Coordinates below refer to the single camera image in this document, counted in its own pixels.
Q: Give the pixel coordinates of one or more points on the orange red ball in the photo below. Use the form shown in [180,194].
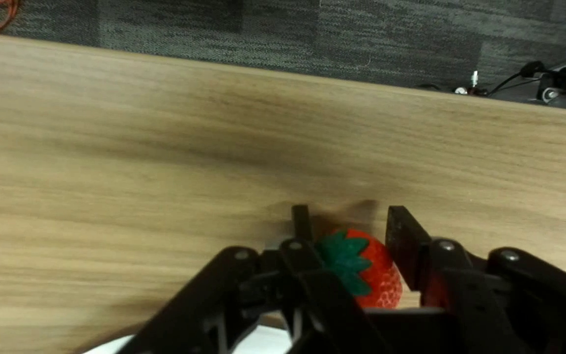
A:
[382,277]

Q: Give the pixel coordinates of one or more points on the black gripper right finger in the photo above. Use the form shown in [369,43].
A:
[481,296]

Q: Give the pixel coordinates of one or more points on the gray office chair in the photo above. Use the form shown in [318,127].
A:
[559,82]

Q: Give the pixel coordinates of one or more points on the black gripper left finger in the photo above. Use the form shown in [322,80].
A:
[310,302]

